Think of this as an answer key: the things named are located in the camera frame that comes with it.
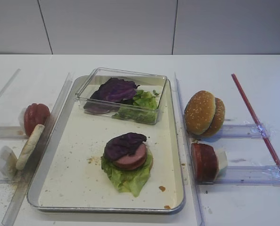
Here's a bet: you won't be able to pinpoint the purple cabbage leaf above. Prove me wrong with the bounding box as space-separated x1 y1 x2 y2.
104 132 147 161

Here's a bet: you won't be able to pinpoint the green lettuce in container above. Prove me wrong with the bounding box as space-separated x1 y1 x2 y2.
112 89 160 124

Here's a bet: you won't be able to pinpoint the pink ham slices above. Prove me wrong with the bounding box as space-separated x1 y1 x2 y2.
113 144 147 170

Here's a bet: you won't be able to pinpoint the green lettuce leaf on tray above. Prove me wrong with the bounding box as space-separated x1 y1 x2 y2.
101 152 153 197

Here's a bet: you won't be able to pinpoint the red salami slices stack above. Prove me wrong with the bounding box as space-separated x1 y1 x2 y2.
191 143 219 182

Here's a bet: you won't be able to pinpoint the red tomato slices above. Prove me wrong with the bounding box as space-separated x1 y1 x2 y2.
24 103 50 137

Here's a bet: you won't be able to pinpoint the clear plastic container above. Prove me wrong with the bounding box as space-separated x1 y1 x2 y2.
76 67 167 124

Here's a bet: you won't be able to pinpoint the purple cabbage in container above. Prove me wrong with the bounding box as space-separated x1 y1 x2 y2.
83 78 138 114

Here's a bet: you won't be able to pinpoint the front sesame bun top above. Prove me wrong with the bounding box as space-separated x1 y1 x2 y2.
184 90 216 135

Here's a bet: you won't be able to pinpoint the sesame bun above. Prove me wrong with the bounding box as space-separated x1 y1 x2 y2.
201 98 225 137
184 90 216 135

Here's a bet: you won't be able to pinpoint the rear sesame bun top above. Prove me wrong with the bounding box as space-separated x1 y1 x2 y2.
201 98 225 137

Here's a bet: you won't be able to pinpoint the silver metal tray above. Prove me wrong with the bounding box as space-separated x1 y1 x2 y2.
27 76 185 214

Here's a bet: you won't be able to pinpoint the white pusher block right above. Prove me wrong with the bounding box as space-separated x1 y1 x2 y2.
215 149 228 175

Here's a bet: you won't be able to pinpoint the white pusher block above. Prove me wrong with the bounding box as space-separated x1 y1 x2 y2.
215 149 228 175
0 146 17 180

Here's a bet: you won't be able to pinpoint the clear track upper right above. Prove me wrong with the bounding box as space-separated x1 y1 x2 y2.
214 124 270 139

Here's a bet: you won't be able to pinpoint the pale bun bottom slice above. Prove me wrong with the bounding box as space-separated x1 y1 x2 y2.
16 124 45 170

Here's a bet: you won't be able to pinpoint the clear track lower right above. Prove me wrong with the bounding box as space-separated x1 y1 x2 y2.
214 165 280 186

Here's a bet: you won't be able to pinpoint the white pusher block left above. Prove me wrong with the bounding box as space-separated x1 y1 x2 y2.
0 146 17 180

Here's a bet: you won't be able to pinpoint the clear track upper left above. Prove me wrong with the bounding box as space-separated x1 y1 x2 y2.
0 126 28 140

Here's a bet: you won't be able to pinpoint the clear rail right of tray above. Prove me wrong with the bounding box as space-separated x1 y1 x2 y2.
174 73 205 226

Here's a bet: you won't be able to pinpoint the clear rail of tray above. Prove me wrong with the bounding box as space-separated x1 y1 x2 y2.
1 73 73 226
174 73 205 226

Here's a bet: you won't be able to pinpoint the clear rail left of tray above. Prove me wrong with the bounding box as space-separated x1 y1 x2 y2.
1 73 73 226

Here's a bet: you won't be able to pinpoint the clear rail far left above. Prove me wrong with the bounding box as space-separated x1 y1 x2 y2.
0 68 21 98

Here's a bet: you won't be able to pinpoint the red plastic rail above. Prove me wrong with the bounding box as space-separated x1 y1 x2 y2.
231 73 280 173

